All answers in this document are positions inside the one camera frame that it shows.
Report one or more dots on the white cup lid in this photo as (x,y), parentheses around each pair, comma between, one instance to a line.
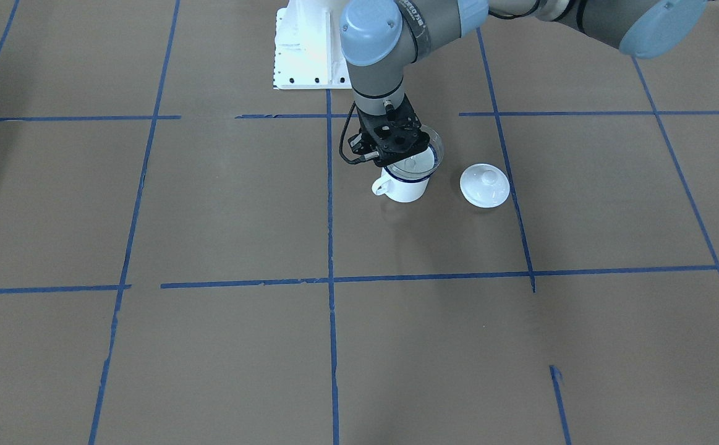
(484,185)

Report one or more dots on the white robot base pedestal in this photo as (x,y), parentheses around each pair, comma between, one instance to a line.
(308,52)

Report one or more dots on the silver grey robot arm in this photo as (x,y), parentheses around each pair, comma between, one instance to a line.
(380,38)

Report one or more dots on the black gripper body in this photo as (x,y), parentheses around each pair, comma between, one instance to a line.
(357,143)

